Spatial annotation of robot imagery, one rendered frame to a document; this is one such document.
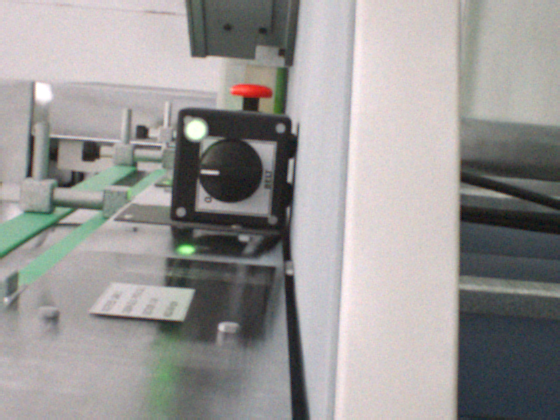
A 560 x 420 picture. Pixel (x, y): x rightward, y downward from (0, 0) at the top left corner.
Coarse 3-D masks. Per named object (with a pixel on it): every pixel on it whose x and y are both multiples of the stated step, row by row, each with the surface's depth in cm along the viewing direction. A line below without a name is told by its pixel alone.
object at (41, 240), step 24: (120, 168) 154; (24, 216) 98; (48, 216) 99; (72, 216) 103; (96, 216) 102; (0, 240) 84; (24, 240) 86; (48, 240) 88; (72, 240) 87; (0, 264) 76; (24, 264) 77; (48, 264) 75
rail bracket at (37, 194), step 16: (48, 128) 101; (48, 144) 101; (32, 176) 101; (0, 192) 101; (16, 192) 101; (32, 192) 101; (48, 192) 101; (64, 192) 101; (80, 192) 101; (96, 192) 101; (112, 192) 101; (128, 192) 101; (32, 208) 101; (48, 208) 101; (80, 208) 102; (96, 208) 101; (112, 208) 101
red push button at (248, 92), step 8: (232, 88) 117; (240, 88) 116; (248, 88) 116; (256, 88) 116; (264, 88) 117; (248, 96) 116; (256, 96) 116; (264, 96) 116; (248, 104) 117; (256, 104) 117
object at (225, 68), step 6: (222, 60) 163; (228, 60) 164; (222, 66) 163; (228, 66) 164; (222, 72) 163; (228, 72) 164; (222, 78) 163; (228, 78) 164; (222, 84) 163; (228, 84) 164; (222, 90) 163; (228, 90) 164; (222, 96) 164; (228, 96) 165; (222, 102) 164; (222, 108) 164
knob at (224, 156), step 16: (224, 144) 84; (240, 144) 85; (208, 160) 84; (224, 160) 84; (240, 160) 84; (256, 160) 85; (208, 176) 83; (224, 176) 83; (240, 176) 83; (256, 176) 83; (208, 192) 85; (224, 192) 85; (240, 192) 85
